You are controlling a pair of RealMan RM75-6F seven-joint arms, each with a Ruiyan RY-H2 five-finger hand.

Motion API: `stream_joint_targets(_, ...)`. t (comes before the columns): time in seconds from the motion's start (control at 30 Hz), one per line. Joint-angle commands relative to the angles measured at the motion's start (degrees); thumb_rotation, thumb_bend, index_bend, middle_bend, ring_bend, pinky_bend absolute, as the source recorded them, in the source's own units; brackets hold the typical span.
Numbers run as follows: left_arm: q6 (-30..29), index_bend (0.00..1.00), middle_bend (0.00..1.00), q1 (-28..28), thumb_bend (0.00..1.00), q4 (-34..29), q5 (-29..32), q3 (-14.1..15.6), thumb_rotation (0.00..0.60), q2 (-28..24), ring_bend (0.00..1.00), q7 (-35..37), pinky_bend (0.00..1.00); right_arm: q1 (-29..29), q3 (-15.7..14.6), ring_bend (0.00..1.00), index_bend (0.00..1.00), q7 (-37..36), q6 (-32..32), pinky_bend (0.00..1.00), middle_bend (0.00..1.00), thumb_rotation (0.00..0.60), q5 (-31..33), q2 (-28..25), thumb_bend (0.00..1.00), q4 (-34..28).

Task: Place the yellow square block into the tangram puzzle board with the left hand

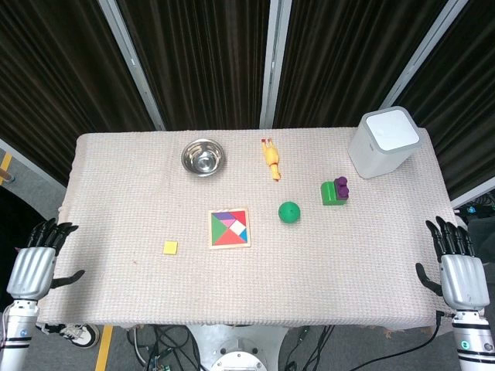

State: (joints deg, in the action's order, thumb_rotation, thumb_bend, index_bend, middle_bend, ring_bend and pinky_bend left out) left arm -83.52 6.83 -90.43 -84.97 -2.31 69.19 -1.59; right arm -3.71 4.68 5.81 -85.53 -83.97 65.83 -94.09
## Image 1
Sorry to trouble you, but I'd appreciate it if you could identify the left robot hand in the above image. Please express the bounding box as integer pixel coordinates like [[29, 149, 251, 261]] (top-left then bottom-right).
[[6, 218, 86, 301]]

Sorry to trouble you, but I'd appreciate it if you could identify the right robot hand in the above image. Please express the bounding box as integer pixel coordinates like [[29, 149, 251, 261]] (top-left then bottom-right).
[[415, 216, 491, 311]]

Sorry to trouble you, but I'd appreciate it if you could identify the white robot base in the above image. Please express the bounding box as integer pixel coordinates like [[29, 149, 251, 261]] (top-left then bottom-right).
[[186, 323, 289, 371]]

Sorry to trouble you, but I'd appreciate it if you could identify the wooden tangram puzzle tray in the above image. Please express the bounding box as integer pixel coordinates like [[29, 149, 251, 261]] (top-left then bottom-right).
[[208, 207, 252, 250]]

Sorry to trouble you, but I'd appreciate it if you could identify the black and white sneaker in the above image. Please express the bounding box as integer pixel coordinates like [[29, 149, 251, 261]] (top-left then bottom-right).
[[35, 322, 101, 350]]

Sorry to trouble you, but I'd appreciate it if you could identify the purple toy building block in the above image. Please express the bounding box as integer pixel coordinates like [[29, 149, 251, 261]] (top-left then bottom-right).
[[333, 176, 350, 202]]

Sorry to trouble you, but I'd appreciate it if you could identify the white cube-shaped container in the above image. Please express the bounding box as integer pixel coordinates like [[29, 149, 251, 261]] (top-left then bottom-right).
[[347, 106, 422, 179]]

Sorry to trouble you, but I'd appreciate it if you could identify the green toy building block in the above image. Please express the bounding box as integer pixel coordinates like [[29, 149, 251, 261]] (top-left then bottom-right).
[[320, 180, 350, 206]]

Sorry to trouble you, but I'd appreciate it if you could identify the green ball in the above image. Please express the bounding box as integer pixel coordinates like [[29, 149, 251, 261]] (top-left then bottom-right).
[[278, 200, 302, 225]]

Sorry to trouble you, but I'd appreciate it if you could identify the stainless steel bowl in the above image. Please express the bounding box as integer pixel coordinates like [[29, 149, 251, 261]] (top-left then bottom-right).
[[180, 138, 227, 179]]

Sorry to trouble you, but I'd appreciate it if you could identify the beige woven tablecloth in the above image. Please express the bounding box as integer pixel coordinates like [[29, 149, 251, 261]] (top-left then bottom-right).
[[37, 126, 467, 331]]

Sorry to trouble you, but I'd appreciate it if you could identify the yellow rubber chicken toy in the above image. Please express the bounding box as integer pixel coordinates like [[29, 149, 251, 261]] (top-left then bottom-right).
[[260, 138, 283, 182]]

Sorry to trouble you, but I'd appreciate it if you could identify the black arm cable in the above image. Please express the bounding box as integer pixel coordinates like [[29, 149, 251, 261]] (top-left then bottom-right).
[[340, 310, 446, 371]]

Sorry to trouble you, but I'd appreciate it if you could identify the black cable bundle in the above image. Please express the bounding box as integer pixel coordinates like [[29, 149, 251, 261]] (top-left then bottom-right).
[[127, 323, 391, 371]]

